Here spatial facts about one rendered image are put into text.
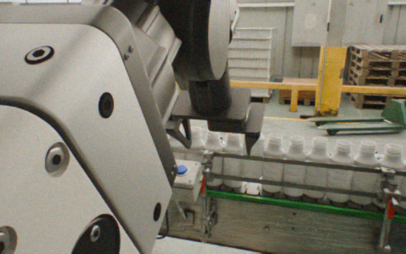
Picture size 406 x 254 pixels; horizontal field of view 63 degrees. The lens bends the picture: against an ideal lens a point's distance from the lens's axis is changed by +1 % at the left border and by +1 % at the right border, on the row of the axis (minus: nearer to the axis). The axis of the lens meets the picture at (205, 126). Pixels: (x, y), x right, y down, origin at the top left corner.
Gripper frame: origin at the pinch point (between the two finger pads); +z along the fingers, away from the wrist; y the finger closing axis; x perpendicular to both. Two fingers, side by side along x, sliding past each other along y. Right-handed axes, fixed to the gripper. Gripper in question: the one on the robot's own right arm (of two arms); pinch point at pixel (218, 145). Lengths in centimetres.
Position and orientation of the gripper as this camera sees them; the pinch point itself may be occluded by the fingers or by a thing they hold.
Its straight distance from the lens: 52.2
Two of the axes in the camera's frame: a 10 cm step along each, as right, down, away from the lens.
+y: -9.6, -0.8, 2.7
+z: 1.3, 7.2, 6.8
